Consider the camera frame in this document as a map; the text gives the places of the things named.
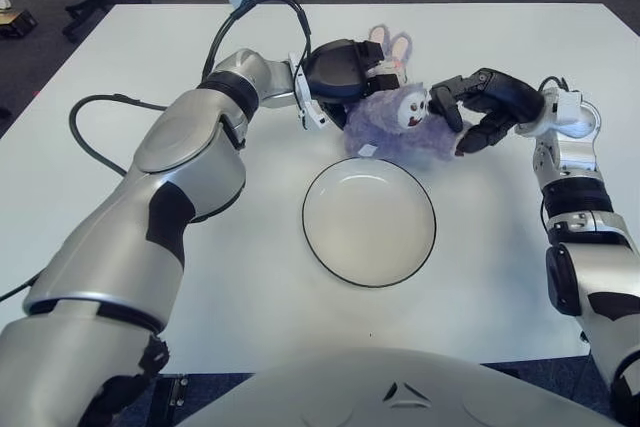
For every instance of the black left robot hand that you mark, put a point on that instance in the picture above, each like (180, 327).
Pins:
(335, 72)

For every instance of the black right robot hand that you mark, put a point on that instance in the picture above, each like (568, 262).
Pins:
(510, 97)

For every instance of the purple plush bunny doll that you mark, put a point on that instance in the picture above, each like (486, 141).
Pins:
(390, 137)

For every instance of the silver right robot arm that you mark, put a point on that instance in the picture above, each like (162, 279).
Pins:
(575, 197)

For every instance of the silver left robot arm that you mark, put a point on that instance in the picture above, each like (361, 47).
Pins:
(175, 157)

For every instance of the white plate with black rim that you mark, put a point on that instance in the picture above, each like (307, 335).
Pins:
(370, 227)

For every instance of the silver robot torso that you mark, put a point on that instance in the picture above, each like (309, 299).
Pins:
(400, 397)

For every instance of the black metal bracket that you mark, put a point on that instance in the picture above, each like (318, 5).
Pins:
(175, 392)

